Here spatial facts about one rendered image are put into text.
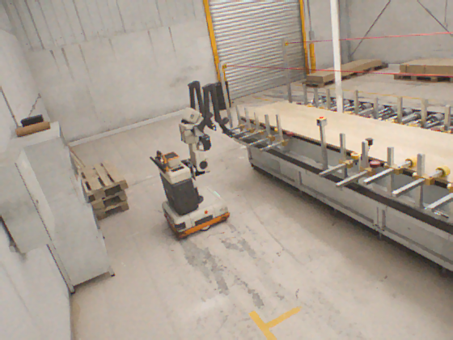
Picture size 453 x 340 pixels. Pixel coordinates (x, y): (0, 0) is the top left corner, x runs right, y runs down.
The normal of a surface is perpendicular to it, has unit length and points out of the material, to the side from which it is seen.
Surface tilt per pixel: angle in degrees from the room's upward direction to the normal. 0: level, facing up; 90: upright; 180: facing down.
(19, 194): 90
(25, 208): 90
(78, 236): 90
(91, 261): 90
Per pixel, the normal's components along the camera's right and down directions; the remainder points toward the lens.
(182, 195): 0.44, 0.28
